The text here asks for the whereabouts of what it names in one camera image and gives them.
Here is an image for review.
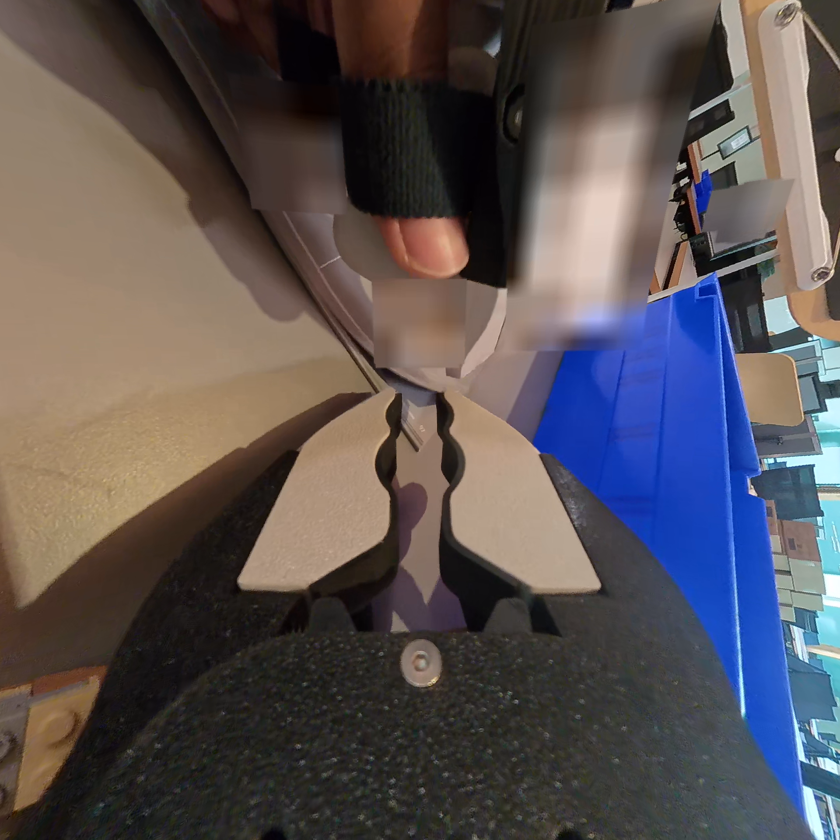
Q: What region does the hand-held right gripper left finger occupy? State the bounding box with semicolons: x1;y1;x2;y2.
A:
235;389;403;593

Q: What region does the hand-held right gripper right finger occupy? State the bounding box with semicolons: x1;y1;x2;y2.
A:
437;390;601;595

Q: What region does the person's left hand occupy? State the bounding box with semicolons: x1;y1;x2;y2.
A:
201;0;469;278

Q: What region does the blue plastic bin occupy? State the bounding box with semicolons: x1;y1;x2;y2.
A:
534;270;809;817

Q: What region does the background office shelving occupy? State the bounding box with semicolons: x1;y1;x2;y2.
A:
647;0;784;306

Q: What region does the beige rounded panel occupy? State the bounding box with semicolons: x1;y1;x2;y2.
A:
736;352;805;427

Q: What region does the pale wooden block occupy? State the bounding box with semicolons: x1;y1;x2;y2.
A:
11;664;109;814

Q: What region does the white plastic bracket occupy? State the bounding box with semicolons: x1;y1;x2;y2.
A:
757;0;835;292

